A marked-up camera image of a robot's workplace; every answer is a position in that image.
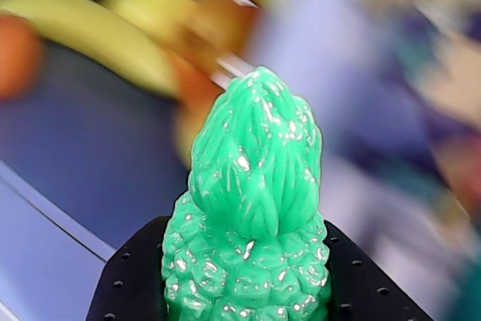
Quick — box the green toy pineapple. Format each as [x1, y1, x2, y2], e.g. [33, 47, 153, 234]
[160, 65, 332, 321]

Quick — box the yellow toy banana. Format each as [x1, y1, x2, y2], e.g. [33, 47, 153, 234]
[99, 0, 286, 59]
[0, 0, 180, 97]

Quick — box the light blue cabinet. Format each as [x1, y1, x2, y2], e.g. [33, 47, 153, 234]
[0, 161, 116, 321]

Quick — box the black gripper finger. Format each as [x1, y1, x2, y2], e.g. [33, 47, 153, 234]
[85, 215, 171, 321]
[323, 220, 435, 321]

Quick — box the orange toy fruit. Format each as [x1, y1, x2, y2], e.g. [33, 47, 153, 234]
[0, 14, 45, 102]
[165, 0, 264, 119]

